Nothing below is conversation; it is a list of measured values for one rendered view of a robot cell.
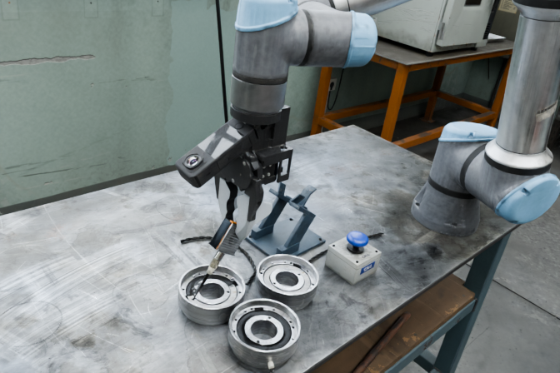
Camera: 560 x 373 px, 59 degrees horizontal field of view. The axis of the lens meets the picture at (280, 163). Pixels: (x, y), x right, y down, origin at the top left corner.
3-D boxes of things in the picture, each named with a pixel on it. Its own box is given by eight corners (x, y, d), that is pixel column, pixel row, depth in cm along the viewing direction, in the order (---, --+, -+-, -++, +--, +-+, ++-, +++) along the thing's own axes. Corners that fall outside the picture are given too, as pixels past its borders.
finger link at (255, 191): (262, 223, 72) (265, 167, 69) (254, 226, 71) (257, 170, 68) (242, 211, 76) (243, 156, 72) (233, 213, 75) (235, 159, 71)
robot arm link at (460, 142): (459, 166, 118) (477, 112, 112) (500, 195, 107) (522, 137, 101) (417, 169, 113) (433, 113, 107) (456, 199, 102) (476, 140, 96)
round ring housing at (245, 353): (222, 320, 78) (224, 300, 76) (287, 315, 80) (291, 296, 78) (231, 375, 68) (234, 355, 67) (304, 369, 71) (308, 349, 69)
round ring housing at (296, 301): (301, 323, 79) (305, 304, 77) (242, 298, 82) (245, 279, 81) (323, 286, 88) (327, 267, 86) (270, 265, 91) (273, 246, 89)
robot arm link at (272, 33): (315, -1, 61) (249, -6, 58) (302, 85, 66) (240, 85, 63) (291, -12, 67) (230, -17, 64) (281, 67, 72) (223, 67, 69)
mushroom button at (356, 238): (354, 266, 90) (359, 244, 88) (337, 255, 92) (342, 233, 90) (367, 259, 92) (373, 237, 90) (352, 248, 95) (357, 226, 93)
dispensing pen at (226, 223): (179, 291, 76) (236, 196, 76) (197, 294, 79) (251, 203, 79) (187, 299, 74) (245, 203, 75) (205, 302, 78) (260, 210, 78)
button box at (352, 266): (352, 285, 89) (358, 264, 87) (324, 264, 93) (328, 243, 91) (380, 270, 94) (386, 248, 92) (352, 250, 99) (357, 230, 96)
